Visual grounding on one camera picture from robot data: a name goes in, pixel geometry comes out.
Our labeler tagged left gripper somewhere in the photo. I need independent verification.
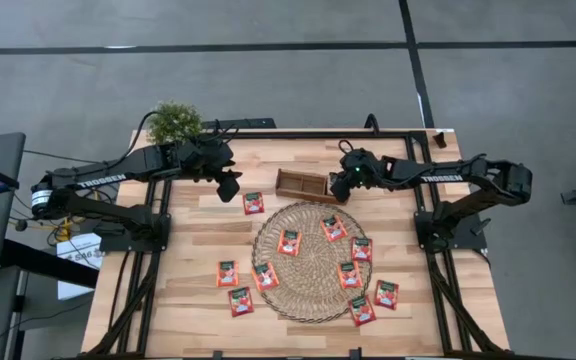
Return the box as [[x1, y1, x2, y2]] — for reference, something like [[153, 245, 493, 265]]
[[177, 137, 243, 180]]

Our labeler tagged wooden three-compartment tray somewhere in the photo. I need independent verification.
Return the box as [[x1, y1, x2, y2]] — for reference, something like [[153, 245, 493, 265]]
[[274, 168, 345, 206]]

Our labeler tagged orange tea bag sachet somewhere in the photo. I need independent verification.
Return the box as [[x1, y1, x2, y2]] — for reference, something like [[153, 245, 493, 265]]
[[215, 259, 240, 288], [319, 214, 349, 243], [337, 261, 364, 290], [276, 229, 303, 257], [250, 261, 281, 293]]

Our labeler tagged black curved clamp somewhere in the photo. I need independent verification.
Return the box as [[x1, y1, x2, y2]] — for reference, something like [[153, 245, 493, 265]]
[[363, 113, 383, 136]]

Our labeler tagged black rectangular box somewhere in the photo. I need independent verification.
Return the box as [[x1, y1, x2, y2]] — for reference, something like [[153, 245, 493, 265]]
[[201, 117, 278, 132]]

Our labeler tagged green potted plant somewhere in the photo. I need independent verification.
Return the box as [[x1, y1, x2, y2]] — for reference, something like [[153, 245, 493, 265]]
[[146, 99, 204, 146]]

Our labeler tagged round woven placemat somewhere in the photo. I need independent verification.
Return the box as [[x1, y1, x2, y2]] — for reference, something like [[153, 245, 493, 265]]
[[251, 200, 373, 324]]

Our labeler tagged white printed paper box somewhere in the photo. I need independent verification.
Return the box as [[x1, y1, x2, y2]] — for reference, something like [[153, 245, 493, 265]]
[[56, 232, 105, 301]]

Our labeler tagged black desk beam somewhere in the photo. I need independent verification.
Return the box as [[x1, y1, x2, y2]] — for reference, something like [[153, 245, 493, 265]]
[[0, 238, 100, 290]]

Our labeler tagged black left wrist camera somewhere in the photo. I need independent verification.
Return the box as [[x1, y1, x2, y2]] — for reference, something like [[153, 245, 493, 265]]
[[216, 169, 243, 204]]

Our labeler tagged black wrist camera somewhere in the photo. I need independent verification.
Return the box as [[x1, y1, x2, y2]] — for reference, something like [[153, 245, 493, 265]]
[[329, 172, 354, 204], [216, 169, 243, 204]]

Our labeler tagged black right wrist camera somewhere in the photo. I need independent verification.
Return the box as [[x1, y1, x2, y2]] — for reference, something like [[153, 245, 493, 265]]
[[329, 172, 354, 204]]

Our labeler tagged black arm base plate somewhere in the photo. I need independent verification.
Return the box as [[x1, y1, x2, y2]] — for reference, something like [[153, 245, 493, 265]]
[[98, 215, 172, 253], [414, 209, 489, 253]]

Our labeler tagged thin black floor cable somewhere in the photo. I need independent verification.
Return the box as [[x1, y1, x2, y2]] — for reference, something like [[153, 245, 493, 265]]
[[21, 148, 127, 167]]

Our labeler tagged yellow cable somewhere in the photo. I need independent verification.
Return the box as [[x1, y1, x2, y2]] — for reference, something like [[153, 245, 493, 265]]
[[32, 217, 75, 244]]

